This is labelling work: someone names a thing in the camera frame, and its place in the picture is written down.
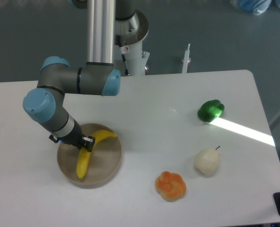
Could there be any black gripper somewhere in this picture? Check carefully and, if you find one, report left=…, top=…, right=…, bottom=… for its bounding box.
left=49, top=124, right=95, bottom=152

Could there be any yellow banana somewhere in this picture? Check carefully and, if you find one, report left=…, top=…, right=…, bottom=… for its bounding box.
left=76, top=130, right=117, bottom=179

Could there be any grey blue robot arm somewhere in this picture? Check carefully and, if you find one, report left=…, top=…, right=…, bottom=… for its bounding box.
left=23, top=0, right=121, bottom=152

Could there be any beige round plate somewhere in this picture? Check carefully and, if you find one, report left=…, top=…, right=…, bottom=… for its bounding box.
left=57, top=137, right=122, bottom=189

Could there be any orange knotted bread roll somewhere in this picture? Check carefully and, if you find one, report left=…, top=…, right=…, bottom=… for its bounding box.
left=155, top=171, right=187, bottom=201

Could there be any pale white pear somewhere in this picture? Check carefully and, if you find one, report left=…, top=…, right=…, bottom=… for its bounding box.
left=193, top=146, right=220, bottom=176

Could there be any green bell pepper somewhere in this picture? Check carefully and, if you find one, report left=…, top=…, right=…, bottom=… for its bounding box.
left=197, top=99, right=225, bottom=122

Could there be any blue plastic bag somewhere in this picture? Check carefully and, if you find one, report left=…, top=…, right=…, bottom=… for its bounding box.
left=229, top=0, right=280, bottom=16

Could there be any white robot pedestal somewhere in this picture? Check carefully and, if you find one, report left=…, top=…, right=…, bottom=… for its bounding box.
left=114, top=10, right=150, bottom=76

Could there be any white bracket post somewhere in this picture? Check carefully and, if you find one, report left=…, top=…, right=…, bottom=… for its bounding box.
left=182, top=43, right=191, bottom=74

